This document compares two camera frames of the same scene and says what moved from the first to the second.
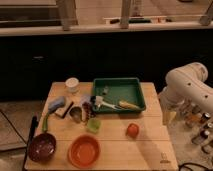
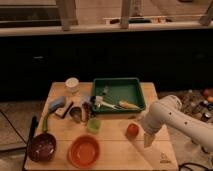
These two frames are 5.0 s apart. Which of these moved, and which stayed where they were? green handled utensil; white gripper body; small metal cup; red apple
Moved: white gripper body
Stayed: small metal cup; green handled utensil; red apple
